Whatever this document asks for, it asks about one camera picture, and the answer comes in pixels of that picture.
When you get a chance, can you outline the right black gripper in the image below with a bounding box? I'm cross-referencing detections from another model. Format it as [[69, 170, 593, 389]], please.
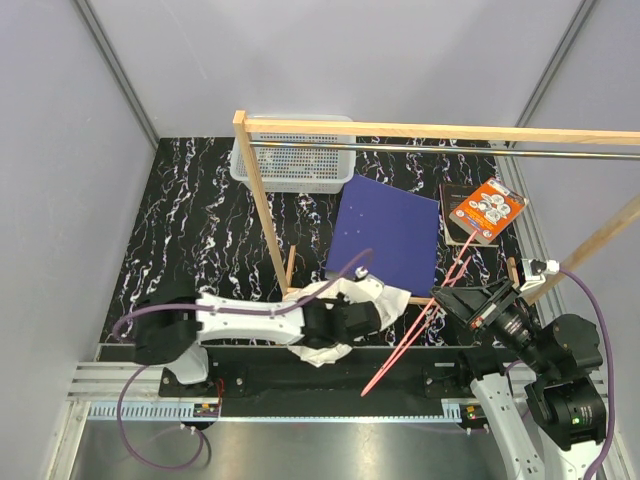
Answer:
[[429, 273, 557, 376]]

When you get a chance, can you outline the white t shirt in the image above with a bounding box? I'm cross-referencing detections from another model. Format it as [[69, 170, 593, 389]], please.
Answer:
[[286, 276, 411, 368]]

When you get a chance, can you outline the pink wire hanger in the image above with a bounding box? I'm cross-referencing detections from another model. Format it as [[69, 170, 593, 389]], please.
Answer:
[[360, 233, 476, 397]]

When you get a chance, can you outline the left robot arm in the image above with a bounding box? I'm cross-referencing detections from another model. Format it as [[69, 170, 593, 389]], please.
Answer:
[[132, 294, 383, 396]]

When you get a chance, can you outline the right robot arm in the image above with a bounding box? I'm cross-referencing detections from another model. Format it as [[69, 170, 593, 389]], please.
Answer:
[[431, 278, 613, 479]]

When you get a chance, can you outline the orange book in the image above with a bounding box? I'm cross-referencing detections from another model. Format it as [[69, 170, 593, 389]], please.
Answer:
[[448, 177, 529, 246]]

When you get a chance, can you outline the blue binder folder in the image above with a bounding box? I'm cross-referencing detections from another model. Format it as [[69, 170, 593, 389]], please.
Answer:
[[326, 175, 439, 297]]

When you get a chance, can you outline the black book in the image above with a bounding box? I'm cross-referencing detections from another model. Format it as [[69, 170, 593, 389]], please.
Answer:
[[440, 180, 504, 247]]

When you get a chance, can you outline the white plastic basket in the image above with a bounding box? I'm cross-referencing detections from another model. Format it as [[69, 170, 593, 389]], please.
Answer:
[[229, 114, 356, 194]]

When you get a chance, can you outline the metal rack rod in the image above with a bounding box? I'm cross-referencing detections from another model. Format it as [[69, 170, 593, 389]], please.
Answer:
[[249, 140, 639, 161]]

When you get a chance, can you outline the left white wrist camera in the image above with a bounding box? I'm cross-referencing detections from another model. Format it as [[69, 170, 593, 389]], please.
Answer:
[[353, 266, 384, 301]]

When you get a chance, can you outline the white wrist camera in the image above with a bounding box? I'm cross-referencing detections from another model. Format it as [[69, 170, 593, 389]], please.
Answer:
[[353, 266, 384, 301], [516, 259, 560, 292]]

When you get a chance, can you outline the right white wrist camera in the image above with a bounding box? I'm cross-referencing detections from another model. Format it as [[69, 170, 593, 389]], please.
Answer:
[[516, 259, 560, 292]]

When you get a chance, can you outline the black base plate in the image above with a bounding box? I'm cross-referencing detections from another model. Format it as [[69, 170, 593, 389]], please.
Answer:
[[127, 346, 476, 413]]

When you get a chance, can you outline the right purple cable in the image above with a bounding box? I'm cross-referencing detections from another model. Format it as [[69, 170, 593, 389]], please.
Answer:
[[557, 267, 616, 480]]

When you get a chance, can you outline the purple cable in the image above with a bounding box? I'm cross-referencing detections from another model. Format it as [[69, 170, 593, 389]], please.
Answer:
[[557, 267, 616, 480], [112, 248, 376, 471]]

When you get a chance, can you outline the wooden clothes rack frame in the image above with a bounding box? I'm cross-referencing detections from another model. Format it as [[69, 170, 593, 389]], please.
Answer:
[[232, 110, 639, 293]]

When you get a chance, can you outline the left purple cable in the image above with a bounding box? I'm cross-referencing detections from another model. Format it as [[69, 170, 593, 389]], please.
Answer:
[[112, 248, 376, 471]]

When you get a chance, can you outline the grey slotted cable duct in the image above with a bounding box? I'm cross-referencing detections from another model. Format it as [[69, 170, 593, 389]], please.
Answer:
[[87, 401, 463, 424]]

